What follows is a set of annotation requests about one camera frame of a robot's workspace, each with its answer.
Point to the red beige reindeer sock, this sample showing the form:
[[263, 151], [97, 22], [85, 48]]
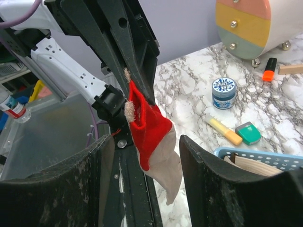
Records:
[[154, 137]]

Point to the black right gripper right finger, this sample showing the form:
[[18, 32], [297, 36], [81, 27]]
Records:
[[222, 195]]

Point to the blue perforated plastic basket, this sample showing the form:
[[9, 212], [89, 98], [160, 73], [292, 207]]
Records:
[[280, 161]]

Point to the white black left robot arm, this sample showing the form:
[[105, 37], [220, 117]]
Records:
[[26, 27]]

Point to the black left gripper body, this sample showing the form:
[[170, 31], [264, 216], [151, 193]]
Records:
[[117, 31]]

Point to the wooden hanger rack frame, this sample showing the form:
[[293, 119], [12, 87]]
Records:
[[290, 69]]

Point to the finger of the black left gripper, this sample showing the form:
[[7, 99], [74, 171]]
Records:
[[104, 26], [136, 42]]

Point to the orange black highlighter pen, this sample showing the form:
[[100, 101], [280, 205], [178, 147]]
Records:
[[269, 71]]

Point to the green grey eraser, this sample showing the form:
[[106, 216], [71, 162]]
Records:
[[249, 133]]

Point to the black mounting rail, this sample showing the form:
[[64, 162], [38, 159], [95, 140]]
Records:
[[132, 199]]

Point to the plastic water bottle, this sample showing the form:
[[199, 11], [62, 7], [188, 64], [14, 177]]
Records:
[[13, 108]]

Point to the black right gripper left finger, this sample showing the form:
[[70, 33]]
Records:
[[71, 193]]

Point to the pastel round drawer box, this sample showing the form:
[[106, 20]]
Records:
[[251, 28]]

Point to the yellow highlighter pen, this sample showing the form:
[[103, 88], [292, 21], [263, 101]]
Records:
[[223, 130]]

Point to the cream ribbed sock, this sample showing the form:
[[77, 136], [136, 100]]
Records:
[[252, 166]]

